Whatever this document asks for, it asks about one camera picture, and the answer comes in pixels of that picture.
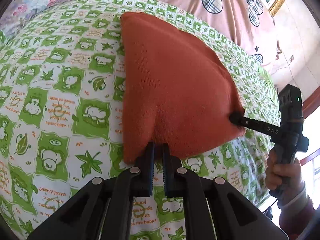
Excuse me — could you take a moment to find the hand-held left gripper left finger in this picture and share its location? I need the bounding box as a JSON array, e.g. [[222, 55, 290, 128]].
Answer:
[[26, 142, 155, 240]]

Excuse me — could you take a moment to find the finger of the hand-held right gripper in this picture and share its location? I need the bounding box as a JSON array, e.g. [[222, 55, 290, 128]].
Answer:
[[229, 112, 284, 137]]

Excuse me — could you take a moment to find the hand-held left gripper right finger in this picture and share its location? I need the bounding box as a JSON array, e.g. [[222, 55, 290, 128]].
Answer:
[[162, 143, 288, 240]]

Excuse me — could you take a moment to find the orange knit sweater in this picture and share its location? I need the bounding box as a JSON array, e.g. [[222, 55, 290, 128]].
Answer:
[[119, 11, 246, 164]]

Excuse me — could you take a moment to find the person's right hand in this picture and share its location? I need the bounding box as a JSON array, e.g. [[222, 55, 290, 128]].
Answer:
[[265, 149, 305, 198]]

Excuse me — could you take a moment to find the pink heart print quilt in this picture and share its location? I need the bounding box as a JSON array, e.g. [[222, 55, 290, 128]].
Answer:
[[74, 0, 280, 87]]

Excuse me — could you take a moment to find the green frog print blanket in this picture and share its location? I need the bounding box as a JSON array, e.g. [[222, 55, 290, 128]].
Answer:
[[0, 0, 282, 240]]

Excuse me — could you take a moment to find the floral pillow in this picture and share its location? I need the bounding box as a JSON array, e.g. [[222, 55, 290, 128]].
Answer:
[[0, 0, 87, 40]]

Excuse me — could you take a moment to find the thin white cable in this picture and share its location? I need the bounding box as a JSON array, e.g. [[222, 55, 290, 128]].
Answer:
[[270, 61, 292, 76]]

